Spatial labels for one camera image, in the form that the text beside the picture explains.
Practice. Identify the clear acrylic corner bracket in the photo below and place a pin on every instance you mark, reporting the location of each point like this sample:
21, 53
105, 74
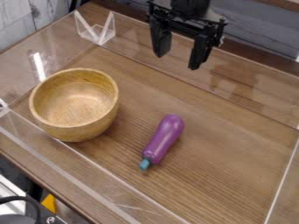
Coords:
99, 34

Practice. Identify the brown wooden bowl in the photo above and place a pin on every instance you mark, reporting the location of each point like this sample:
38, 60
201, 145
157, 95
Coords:
74, 104

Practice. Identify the purple toy eggplant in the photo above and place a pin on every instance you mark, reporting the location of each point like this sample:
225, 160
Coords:
167, 133

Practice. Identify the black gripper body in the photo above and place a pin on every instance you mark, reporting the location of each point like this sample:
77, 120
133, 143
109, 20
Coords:
189, 17

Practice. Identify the clear acrylic front wall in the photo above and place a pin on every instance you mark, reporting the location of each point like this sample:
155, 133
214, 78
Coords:
101, 196

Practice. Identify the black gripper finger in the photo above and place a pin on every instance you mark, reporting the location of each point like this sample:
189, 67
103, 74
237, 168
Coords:
201, 51
161, 36

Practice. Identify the yellow black machine base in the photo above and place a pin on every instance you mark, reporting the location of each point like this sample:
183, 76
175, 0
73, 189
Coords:
21, 211

